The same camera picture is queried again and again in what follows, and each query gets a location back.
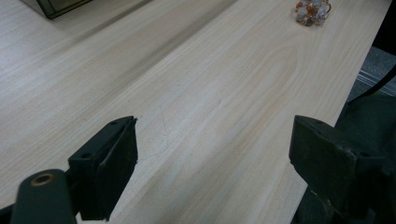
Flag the dark green box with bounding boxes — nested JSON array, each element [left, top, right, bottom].
[[20, 0, 94, 21]]

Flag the black cable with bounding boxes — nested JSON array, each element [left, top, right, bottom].
[[346, 63, 396, 105]]

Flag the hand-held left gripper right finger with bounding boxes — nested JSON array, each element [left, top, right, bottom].
[[288, 115, 396, 220]]

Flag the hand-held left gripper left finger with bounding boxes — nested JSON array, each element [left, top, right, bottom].
[[67, 116, 139, 222]]

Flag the multicoloured bead bracelet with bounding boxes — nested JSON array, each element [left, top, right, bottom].
[[294, 0, 332, 27]]

